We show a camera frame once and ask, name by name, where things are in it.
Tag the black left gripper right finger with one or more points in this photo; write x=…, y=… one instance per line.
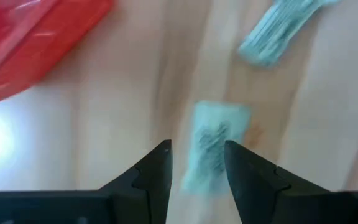
x=253, y=186

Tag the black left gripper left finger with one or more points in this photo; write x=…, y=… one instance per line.
x=148, y=186

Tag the green stevia sugar packet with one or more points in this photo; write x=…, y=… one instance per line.
x=272, y=37
x=210, y=124

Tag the red plastic mesh basket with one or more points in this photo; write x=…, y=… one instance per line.
x=42, y=46

